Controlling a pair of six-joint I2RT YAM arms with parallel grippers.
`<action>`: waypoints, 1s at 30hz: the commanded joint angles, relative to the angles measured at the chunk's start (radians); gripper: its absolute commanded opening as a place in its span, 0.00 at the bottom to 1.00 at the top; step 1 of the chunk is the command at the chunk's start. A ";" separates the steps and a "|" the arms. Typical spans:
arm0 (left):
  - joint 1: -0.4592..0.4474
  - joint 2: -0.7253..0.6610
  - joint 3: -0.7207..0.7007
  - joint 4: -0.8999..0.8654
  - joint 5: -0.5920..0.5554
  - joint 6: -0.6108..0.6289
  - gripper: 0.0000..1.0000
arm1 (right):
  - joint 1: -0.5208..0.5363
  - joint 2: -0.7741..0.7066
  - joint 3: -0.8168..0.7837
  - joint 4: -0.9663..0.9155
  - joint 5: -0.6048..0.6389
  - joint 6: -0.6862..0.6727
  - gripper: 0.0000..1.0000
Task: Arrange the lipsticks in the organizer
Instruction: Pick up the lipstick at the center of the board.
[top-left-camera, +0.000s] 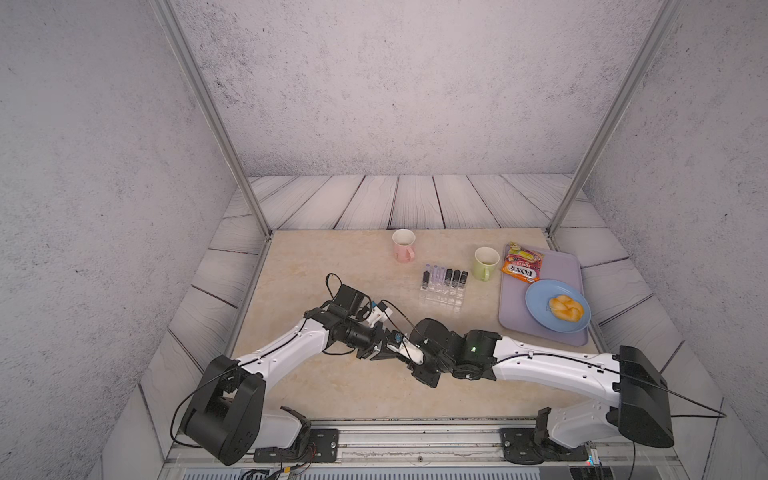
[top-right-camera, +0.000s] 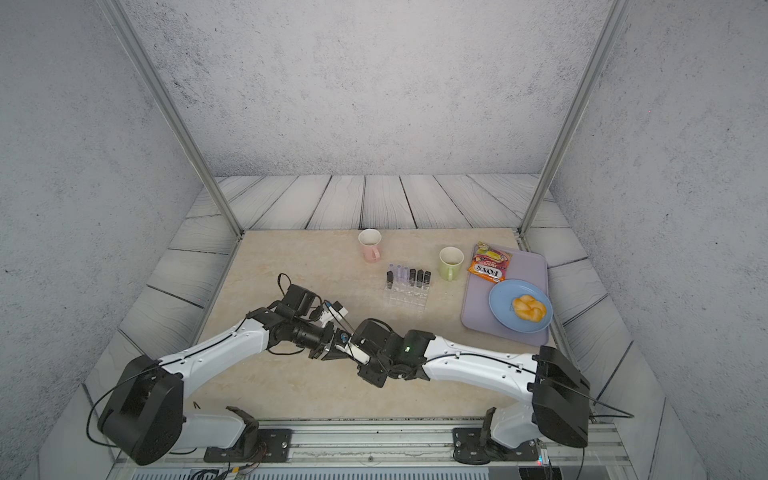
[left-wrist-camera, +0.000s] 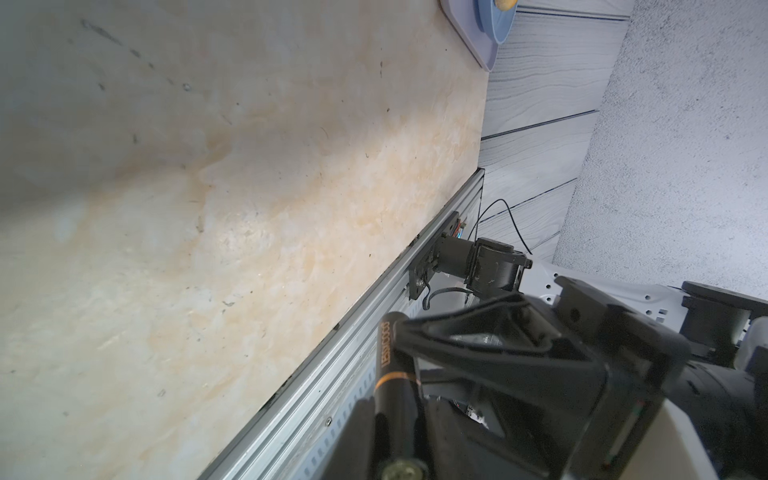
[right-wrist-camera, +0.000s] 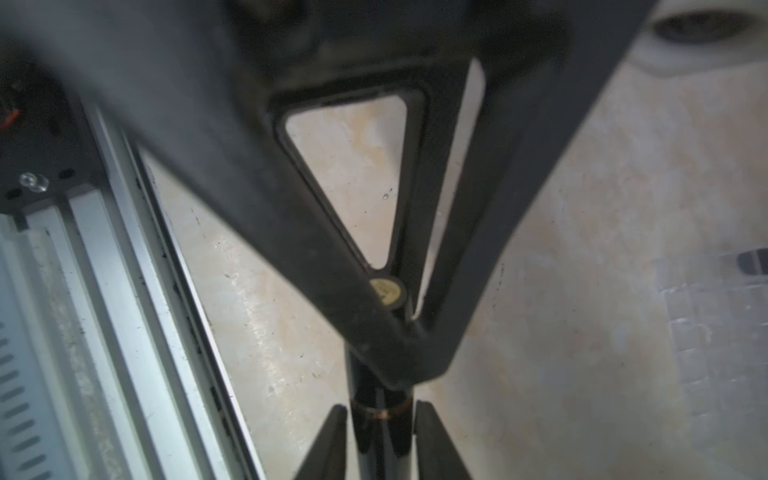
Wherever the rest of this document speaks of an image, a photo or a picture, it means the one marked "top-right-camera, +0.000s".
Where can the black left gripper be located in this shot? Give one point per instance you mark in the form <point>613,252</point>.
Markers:
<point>326,342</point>

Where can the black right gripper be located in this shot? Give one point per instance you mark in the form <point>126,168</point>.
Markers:
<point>370,377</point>

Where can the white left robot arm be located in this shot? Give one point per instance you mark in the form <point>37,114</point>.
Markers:
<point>145,416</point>

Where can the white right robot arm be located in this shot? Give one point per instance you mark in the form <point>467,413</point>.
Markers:
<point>552,396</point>

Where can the clear acrylic lipstick organizer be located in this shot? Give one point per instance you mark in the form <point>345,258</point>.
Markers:
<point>407,295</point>

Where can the lilac plastic tray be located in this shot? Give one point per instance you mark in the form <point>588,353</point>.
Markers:
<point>476,313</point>

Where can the light green ceramic mug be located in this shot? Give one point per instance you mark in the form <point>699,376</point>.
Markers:
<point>450,263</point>

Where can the pink ceramic mug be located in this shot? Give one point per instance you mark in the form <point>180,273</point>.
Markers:
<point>369,241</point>

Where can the light blue plate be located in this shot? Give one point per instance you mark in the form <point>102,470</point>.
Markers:
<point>500,302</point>

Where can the Fox's fruits candy bag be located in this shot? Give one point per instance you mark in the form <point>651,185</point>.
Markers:
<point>489,263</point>

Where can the yellow braided bread bun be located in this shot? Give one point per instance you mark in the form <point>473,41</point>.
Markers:
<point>528,308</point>

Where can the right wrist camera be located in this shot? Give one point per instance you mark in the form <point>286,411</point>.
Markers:
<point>355,353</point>

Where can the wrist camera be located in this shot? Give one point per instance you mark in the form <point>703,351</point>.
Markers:
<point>333,313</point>
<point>355,353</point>

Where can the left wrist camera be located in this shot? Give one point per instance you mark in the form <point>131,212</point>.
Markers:
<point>333,313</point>

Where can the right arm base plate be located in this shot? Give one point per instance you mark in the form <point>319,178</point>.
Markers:
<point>472,446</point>

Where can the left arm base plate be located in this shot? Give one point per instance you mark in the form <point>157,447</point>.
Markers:
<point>270,444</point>

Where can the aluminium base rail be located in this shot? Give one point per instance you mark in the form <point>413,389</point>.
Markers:
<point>428,443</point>

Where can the right aluminium frame post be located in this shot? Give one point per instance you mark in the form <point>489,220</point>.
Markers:
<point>609,33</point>

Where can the aluminium frame post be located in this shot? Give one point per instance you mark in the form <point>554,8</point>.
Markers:
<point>132,45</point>
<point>609,33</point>

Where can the left aluminium frame post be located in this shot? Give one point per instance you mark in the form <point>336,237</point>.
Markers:
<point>132,45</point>

